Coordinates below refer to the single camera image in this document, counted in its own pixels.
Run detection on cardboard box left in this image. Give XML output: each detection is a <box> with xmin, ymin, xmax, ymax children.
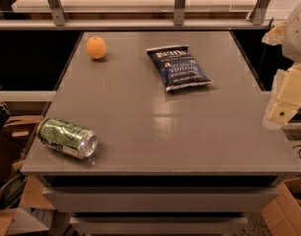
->
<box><xmin>0</xmin><ymin>115</ymin><xmax>54</xmax><ymax>236</ymax></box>

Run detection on cardboard box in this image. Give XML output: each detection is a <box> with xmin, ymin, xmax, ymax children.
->
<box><xmin>0</xmin><ymin>115</ymin><xmax>54</xmax><ymax>236</ymax></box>
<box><xmin>261</xmin><ymin>177</ymin><xmax>301</xmax><ymax>236</ymax></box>

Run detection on grey metal rail frame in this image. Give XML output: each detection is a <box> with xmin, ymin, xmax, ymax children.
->
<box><xmin>0</xmin><ymin>0</ymin><xmax>272</xmax><ymax>31</ymax></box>

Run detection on blue chip bag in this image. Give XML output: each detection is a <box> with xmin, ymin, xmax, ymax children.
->
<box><xmin>147</xmin><ymin>45</ymin><xmax>211</xmax><ymax>91</ymax></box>

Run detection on grey drawer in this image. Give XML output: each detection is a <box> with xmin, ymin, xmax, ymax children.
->
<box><xmin>70</xmin><ymin>216</ymin><xmax>248</xmax><ymax>236</ymax></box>
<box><xmin>42</xmin><ymin>188</ymin><xmax>278</xmax><ymax>212</ymax></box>

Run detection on orange fruit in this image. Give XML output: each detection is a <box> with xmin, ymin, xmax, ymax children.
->
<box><xmin>86</xmin><ymin>36</ymin><xmax>106</xmax><ymax>59</ymax></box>

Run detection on green soda can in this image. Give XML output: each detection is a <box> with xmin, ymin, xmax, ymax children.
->
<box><xmin>36</xmin><ymin>118</ymin><xmax>97</xmax><ymax>159</ymax></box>

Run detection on lower grey drawer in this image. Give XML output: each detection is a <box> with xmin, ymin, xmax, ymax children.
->
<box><xmin>70</xmin><ymin>216</ymin><xmax>248</xmax><ymax>236</ymax></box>

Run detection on cardboard box right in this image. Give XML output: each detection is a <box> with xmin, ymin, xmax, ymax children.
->
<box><xmin>261</xmin><ymin>177</ymin><xmax>301</xmax><ymax>236</ymax></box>

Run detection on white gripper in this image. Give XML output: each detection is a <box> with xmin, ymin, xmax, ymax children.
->
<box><xmin>262</xmin><ymin>2</ymin><xmax>301</xmax><ymax>130</ymax></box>

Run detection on upper grey drawer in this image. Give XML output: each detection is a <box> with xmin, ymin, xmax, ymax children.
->
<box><xmin>42</xmin><ymin>188</ymin><xmax>278</xmax><ymax>212</ymax></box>

